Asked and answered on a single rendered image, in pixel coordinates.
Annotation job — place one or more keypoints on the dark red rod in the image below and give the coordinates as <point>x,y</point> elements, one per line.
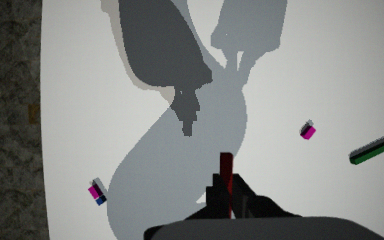
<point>226,172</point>

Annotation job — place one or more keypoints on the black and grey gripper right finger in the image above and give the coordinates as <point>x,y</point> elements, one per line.
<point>244,206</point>

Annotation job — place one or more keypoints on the small blue cube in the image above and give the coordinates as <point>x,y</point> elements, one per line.
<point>101,200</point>

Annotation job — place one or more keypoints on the dark green rod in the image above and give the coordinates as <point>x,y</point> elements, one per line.
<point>365,155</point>

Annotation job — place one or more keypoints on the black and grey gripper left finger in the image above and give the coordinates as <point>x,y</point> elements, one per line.
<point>217,205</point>

